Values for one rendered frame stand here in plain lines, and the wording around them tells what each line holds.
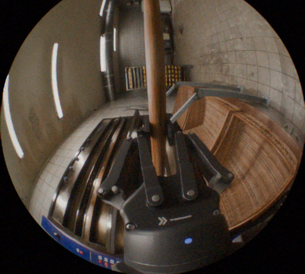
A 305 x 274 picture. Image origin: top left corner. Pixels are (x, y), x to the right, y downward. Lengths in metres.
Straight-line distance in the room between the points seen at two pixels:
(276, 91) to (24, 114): 2.60
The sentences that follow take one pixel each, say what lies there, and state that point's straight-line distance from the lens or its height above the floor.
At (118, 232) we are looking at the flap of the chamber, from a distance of 0.58.
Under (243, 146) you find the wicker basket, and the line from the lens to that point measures 0.81.
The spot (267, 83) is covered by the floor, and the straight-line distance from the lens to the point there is 1.32.
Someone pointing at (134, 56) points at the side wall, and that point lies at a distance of 5.26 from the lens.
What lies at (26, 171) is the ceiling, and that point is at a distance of 1.49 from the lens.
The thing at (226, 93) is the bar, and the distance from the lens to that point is 0.70.
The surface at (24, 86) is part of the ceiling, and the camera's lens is 1.51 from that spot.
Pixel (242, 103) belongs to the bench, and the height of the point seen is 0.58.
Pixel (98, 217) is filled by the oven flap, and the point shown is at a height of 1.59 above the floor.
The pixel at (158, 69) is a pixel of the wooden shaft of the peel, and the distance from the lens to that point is 0.16.
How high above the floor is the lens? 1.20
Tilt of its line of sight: 1 degrees down
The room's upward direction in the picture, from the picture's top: 94 degrees counter-clockwise
